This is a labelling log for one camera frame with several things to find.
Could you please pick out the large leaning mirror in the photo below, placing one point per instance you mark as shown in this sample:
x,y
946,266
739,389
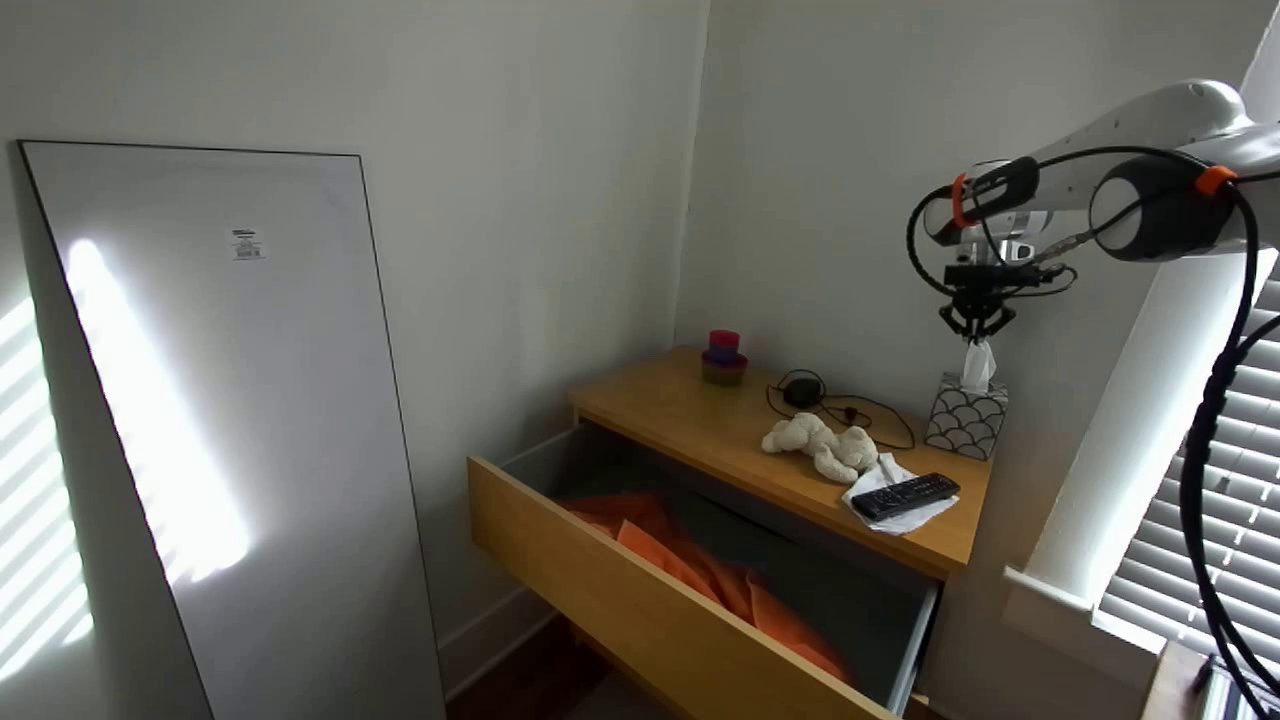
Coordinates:
x,y
243,464

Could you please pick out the scale patterned tissue box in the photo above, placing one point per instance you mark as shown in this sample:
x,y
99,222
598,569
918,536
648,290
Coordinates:
x,y
963,427

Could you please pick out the purple plastic cup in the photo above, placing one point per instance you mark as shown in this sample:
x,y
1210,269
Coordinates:
x,y
727,356

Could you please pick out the open wooden drawer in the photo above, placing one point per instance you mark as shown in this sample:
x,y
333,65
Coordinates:
x,y
624,603

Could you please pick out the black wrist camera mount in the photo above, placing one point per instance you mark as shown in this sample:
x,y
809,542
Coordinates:
x,y
1023,249

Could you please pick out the pink plastic cup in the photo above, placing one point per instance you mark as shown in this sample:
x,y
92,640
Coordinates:
x,y
727,340

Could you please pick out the white window blind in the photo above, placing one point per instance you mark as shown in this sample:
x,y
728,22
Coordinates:
x,y
1214,532

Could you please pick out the wooden nightstand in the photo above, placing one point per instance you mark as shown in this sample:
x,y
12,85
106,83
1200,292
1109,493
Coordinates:
x,y
721,414

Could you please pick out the white window sill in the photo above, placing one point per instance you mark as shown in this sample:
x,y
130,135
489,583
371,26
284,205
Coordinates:
x,y
1083,604

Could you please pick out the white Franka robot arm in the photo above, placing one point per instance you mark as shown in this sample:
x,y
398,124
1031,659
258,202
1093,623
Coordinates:
x,y
1146,147

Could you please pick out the white crumpled cloth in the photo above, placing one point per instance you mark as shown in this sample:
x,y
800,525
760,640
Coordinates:
x,y
889,464

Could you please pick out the black alarm clock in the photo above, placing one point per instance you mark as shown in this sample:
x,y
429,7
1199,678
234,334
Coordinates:
x,y
800,394

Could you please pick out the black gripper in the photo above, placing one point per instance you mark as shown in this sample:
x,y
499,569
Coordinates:
x,y
981,290

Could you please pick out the green plastic cup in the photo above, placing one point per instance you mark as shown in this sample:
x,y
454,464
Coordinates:
x,y
727,374

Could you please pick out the black TV remote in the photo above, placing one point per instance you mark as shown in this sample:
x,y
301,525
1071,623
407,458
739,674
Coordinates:
x,y
904,496

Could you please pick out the white plush toy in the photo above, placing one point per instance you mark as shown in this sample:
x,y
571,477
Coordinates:
x,y
818,442

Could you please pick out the orange cloth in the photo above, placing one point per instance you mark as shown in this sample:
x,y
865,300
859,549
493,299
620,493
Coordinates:
x,y
664,552

